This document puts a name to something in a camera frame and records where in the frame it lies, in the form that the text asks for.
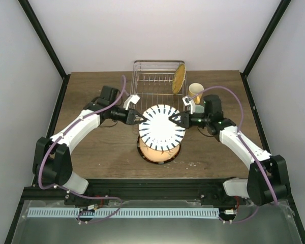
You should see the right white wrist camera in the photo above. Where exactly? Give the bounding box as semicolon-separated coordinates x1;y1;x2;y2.
182;96;196;114

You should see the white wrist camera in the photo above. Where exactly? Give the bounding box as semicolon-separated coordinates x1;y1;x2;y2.
123;94;140;110
182;96;196;114

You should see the white blue striped plate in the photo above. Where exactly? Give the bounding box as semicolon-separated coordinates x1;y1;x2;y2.
138;104;186;151

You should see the black aluminium frame rail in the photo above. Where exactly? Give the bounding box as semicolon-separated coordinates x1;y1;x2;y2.
22;177;291;204

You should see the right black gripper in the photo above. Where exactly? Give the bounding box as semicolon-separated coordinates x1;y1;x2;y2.
168;111;210;130

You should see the green celadon bowl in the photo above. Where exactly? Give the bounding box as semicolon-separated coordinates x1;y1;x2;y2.
194;104;204;113

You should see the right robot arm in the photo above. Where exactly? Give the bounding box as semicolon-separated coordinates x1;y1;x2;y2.
169;95;291;206

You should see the metal front panel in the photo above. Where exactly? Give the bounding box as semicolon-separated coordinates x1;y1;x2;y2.
12;201;302;243

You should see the yellow ceramic mug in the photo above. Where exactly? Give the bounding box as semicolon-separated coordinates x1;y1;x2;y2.
189;83;204;104

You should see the wire dish rack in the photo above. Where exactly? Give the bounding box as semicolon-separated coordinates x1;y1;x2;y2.
129;60;188;113

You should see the yellow woven pattern plate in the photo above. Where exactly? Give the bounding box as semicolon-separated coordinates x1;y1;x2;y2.
172;64;186;95

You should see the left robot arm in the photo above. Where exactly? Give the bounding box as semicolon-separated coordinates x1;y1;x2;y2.
33;86;146;205

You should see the light blue slotted cable duct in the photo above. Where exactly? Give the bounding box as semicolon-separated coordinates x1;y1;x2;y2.
27;207;219;219

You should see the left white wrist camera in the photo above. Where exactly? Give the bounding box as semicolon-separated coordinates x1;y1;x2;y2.
123;94;140;110

